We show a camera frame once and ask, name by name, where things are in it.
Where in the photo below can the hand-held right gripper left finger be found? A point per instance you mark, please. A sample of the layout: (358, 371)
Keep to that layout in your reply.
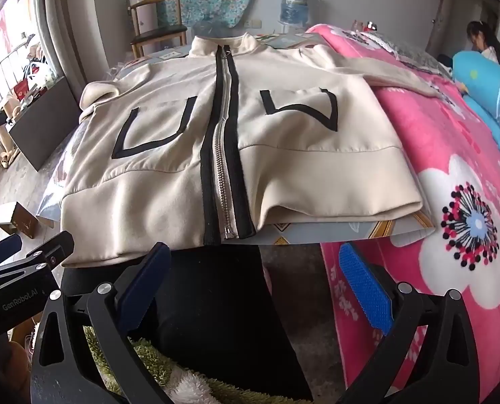
(146, 286)

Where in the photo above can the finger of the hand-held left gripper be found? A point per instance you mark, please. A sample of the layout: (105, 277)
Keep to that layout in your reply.
(52, 252)
(3, 248)

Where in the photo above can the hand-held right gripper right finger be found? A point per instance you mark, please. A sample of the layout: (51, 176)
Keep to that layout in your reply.
(365, 290)

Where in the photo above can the beige zip jacket black trim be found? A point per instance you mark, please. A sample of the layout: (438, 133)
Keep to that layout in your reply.
(170, 134)

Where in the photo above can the brown cardboard box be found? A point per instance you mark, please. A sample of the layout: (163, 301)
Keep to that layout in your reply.
(16, 219)

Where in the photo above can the person's black pants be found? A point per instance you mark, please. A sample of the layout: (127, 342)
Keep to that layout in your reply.
(216, 303)

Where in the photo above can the grey low cabinet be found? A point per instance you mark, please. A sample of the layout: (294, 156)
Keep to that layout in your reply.
(43, 126)

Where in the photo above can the pink floral blanket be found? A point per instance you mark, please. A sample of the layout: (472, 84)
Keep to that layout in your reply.
(401, 134)

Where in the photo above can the metal balcony railing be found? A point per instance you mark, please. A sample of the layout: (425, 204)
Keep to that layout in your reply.
(5, 57)

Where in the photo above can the grey curtain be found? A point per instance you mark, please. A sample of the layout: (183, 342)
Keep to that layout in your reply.
(62, 21)

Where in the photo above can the grey patterned cloth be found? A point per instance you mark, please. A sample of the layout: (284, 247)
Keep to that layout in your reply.
(418, 57)

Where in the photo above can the wooden chair dark seat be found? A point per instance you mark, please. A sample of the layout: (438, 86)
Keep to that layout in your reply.
(159, 38)

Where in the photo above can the blue bolster pillow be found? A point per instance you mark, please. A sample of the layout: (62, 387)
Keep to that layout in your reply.
(481, 75)

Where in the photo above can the small red object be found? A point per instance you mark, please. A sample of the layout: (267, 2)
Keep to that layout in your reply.
(372, 25)

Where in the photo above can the grey mesh cover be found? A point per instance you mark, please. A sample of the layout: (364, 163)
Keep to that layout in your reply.
(212, 29)

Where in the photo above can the blue water jug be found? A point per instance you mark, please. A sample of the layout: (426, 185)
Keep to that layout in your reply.
(294, 6)

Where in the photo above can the white wall socket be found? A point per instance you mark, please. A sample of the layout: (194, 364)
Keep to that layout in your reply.
(254, 23)

